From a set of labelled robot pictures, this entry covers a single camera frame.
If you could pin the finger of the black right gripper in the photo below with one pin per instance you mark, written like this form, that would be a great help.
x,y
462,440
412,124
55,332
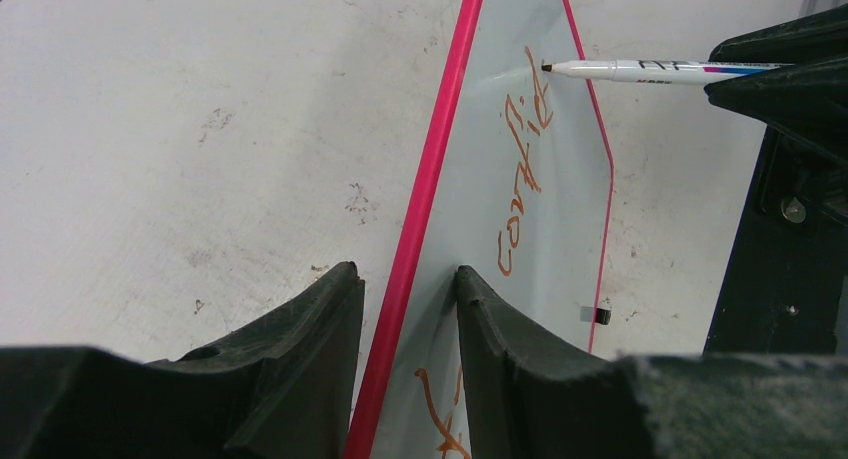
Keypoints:
x,y
807,102
808,38

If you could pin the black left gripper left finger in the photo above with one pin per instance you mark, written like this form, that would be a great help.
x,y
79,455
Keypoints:
x,y
281,386

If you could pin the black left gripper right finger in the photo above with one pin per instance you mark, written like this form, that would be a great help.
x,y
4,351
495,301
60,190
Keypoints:
x,y
531,394

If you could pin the white whiteboard marker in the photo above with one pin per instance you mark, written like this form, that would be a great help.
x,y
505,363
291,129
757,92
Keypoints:
x,y
657,71

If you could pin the black whiteboard stand foot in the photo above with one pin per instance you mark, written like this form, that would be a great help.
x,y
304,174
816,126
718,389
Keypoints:
x,y
597,314

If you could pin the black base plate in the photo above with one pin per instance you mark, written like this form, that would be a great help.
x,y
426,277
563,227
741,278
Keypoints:
x,y
785,286

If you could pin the whiteboard with pink frame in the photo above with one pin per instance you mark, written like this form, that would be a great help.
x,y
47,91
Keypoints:
x,y
514,181

